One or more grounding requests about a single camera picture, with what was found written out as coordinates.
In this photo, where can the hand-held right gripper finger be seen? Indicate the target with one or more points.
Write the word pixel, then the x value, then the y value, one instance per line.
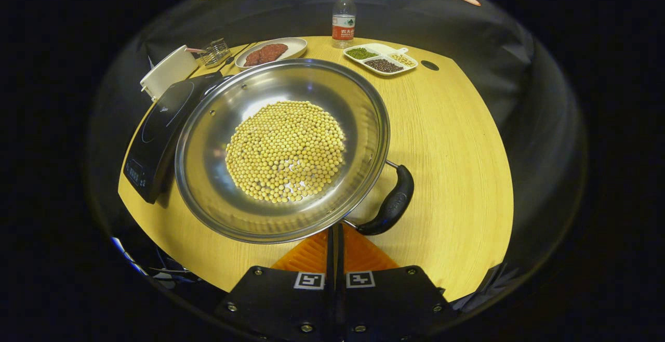
pixel 341 279
pixel 331 279

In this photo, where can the stainless steel pot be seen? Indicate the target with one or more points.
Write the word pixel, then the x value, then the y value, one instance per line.
pixel 218 175

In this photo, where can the black induction cooktop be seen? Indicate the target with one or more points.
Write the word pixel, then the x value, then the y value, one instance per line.
pixel 156 139

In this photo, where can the pile of soybeans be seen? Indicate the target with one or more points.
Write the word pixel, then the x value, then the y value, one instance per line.
pixel 286 149

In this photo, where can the white divided bean dish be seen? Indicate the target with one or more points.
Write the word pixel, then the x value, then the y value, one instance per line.
pixel 382 61

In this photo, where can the brown steak piece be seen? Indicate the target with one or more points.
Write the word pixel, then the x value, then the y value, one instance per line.
pixel 253 58
pixel 274 51

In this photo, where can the white round plate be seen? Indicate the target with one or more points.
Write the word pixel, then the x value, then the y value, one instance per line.
pixel 296 45

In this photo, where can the clear plastic water bottle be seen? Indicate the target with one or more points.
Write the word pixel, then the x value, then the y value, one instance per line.
pixel 343 25

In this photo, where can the white toaster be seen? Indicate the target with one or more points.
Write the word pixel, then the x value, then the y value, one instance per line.
pixel 166 71

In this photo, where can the pink striped stick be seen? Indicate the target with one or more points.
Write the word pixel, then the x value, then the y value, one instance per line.
pixel 195 50

